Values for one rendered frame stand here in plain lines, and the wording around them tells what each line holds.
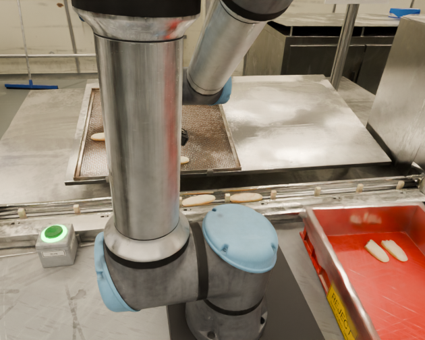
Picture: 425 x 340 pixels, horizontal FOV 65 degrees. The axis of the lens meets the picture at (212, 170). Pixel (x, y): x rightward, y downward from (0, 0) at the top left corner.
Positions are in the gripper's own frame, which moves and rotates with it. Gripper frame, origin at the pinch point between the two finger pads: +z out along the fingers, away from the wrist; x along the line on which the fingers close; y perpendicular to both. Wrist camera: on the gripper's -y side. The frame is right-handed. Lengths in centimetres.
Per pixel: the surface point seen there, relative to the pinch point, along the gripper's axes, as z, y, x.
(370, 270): 11, -50, 29
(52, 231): 3.0, 23.8, 13.5
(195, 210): 7.6, -10.5, 5.5
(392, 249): 10, -59, 24
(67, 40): 53, 97, -370
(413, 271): 11, -61, 31
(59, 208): 8.8, 26.3, -1.3
